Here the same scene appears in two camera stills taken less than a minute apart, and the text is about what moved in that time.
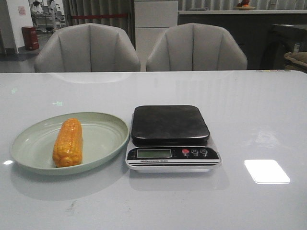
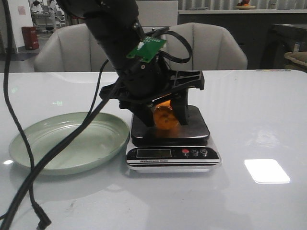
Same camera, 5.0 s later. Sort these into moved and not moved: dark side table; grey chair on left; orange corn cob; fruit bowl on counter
Moved: orange corn cob
Not moved: fruit bowl on counter; grey chair on left; dark side table
